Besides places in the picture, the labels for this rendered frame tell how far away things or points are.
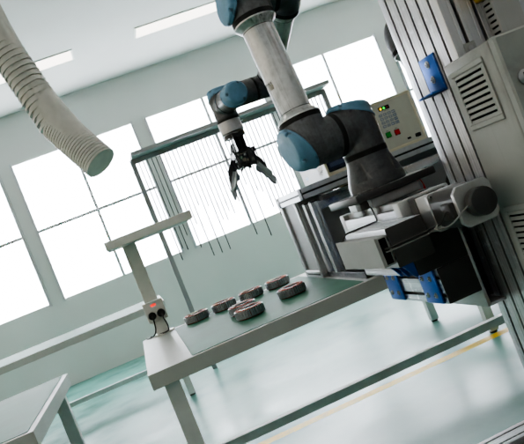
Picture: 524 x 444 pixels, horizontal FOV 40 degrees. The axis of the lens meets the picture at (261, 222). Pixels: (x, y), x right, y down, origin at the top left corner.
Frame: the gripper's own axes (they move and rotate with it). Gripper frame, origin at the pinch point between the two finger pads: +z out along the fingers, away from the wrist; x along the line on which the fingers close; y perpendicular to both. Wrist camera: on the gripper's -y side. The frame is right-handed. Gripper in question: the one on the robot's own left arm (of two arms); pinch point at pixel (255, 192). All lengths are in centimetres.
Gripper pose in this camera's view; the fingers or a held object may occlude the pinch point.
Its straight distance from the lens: 231.0
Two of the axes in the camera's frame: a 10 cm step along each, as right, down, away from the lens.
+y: 2.0, -0.7, -9.8
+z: 3.7, 9.3, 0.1
